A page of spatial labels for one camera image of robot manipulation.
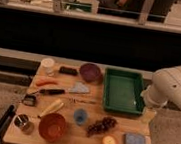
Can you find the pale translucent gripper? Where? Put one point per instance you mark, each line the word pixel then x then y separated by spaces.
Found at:
pixel 148 115

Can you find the blue sponge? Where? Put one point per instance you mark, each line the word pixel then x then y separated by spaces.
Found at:
pixel 134 138

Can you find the green plastic tray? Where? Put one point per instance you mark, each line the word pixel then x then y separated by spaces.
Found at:
pixel 122 91

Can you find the bunch of dark grapes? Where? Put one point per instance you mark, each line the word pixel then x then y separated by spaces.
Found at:
pixel 101 126

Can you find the yellow red apple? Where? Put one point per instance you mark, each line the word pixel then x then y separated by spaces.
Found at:
pixel 108 140

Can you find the blue cup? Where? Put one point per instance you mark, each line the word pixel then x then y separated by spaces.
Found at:
pixel 80 116

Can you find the purple bowl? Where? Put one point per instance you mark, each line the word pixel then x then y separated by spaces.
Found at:
pixel 90 72

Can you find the black rectangular block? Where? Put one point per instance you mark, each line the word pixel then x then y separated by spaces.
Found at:
pixel 67 70

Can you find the orange bowl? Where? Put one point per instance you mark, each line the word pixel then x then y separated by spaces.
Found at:
pixel 52 127

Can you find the orange carrot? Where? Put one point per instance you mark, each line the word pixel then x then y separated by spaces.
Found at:
pixel 45 82

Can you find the white lidded jar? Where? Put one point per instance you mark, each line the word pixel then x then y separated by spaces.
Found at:
pixel 48 65

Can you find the metal cup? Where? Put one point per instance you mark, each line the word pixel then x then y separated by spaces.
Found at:
pixel 24 124

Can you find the black handled knife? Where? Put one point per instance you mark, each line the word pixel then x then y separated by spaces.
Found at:
pixel 77 88

